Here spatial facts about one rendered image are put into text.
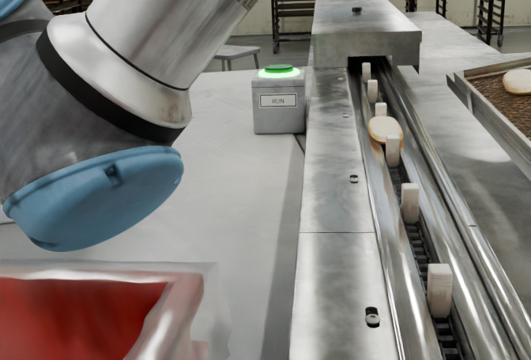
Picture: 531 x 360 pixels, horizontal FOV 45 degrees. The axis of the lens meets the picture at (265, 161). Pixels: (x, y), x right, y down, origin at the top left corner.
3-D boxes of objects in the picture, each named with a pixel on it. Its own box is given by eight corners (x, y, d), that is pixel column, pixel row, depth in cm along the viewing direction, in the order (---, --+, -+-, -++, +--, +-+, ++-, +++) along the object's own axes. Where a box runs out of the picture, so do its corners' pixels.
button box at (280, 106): (258, 142, 94) (254, 68, 90) (312, 141, 93) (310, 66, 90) (253, 160, 86) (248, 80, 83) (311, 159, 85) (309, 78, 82)
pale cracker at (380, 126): (365, 121, 79) (365, 112, 78) (397, 120, 78) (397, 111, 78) (371, 145, 69) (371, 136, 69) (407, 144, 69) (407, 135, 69)
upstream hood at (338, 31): (318, 7, 225) (317, -18, 222) (369, 5, 223) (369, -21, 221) (311, 77, 107) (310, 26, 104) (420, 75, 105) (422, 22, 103)
